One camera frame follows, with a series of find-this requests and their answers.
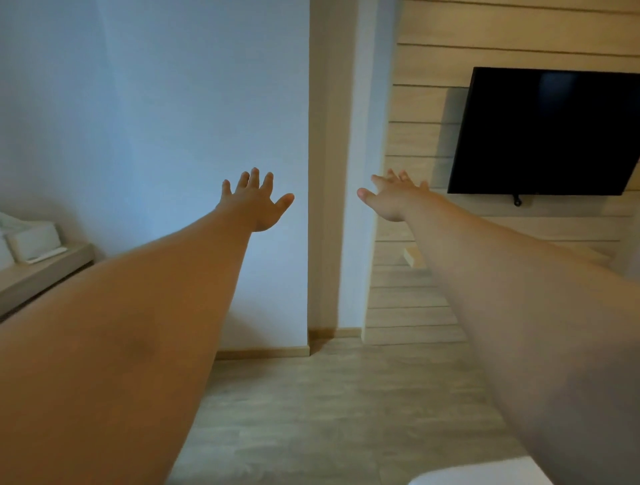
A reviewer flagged white bed sheet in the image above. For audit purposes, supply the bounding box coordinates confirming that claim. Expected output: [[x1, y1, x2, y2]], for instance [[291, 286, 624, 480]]
[[408, 456, 554, 485]]

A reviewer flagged person's right hand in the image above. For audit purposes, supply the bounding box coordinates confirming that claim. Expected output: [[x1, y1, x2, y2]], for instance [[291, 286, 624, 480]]
[[356, 169, 431, 223]]

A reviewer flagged black wall-mounted television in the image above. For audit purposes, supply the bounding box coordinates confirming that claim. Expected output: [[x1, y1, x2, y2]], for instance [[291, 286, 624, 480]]
[[447, 67, 640, 197]]

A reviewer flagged person's left hand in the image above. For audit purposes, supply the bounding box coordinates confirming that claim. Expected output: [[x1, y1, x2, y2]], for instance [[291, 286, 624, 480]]
[[215, 167, 296, 234]]

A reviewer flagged person's left forearm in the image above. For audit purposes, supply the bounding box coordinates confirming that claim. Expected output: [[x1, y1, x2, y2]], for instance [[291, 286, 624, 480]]
[[0, 206, 257, 485]]

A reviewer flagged light wooden shelf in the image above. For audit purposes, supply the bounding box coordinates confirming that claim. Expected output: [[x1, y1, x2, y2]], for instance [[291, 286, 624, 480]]
[[0, 243, 96, 321]]

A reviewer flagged white tissue box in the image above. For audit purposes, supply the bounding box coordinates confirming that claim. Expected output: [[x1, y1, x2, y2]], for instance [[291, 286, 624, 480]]
[[0, 212, 62, 264]]

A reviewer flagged person's right forearm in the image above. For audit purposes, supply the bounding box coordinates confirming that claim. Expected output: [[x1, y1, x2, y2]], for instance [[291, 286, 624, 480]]
[[402, 190, 640, 485]]

